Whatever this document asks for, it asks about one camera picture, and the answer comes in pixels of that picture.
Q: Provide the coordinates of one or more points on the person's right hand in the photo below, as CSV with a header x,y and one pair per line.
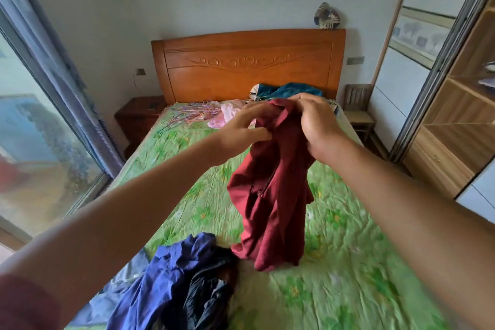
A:
x,y
321,128

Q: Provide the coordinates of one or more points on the person's left hand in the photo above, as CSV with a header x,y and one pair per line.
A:
x,y
239,136

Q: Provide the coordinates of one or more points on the pink cloth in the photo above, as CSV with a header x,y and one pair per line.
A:
x,y
228,111

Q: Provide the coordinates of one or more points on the dark red shirt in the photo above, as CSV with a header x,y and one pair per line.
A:
x,y
274,194

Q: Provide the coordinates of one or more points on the blue shirt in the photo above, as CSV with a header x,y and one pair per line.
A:
x,y
162,275

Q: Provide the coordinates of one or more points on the dark navy clothes pile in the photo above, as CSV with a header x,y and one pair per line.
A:
x,y
205,295

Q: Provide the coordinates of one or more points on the person's right forearm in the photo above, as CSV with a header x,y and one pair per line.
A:
x,y
425,233

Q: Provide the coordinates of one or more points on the person's left forearm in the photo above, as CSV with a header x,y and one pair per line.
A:
x,y
108,217

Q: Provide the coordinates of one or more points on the person's red shirt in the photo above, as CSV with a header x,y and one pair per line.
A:
x,y
23,302

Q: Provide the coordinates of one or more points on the small wooden chair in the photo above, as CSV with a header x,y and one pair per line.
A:
x,y
357,109

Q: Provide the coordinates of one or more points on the teal plush blanket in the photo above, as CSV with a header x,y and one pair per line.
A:
x,y
290,90

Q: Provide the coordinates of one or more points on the bundle of clothes hangers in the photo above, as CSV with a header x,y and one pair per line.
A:
x,y
193,113

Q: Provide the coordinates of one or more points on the dark wooden nightstand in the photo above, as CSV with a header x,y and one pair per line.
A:
x,y
137,117

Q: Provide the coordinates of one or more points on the green floral bedsheet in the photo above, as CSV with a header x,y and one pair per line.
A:
x,y
340,264

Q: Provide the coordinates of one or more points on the blue printed folded bedding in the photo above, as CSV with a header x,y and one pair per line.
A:
x,y
489,76

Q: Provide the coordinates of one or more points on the blue curtain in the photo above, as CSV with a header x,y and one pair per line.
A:
x,y
58,70

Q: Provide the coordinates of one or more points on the sliding glass balcony door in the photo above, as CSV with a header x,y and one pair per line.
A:
x,y
38,148

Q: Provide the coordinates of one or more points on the wooden bed frame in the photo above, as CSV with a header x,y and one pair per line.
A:
x,y
247,66

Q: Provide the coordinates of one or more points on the grey wall socket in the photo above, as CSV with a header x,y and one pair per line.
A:
x,y
355,60

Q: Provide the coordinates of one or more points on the striped wall ornament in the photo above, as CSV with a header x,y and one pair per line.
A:
x,y
326,16

